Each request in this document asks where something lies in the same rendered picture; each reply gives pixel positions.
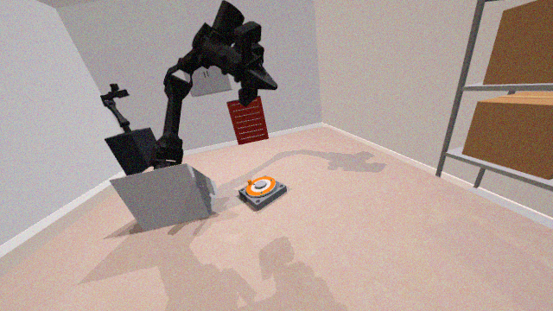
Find orange round plate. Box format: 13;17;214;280
246;176;276;197

